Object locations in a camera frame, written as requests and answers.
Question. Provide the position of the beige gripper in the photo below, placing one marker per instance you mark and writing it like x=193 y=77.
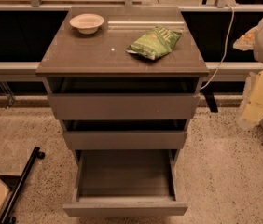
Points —
x=252 y=102

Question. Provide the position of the grey bottom drawer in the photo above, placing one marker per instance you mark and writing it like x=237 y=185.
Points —
x=125 y=183

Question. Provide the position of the grey drawer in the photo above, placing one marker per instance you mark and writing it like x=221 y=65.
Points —
x=125 y=183
x=134 y=98
x=125 y=134

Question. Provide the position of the grey drawer cabinet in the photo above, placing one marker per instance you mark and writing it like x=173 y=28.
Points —
x=102 y=54

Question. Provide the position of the grey middle drawer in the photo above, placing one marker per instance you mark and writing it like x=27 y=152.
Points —
x=125 y=134

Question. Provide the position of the grey top drawer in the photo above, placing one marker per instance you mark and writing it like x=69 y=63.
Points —
x=134 y=98

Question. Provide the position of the green chip bag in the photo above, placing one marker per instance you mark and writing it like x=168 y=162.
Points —
x=155 y=43

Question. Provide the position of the white paper bowl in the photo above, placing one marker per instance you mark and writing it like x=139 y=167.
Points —
x=87 y=24

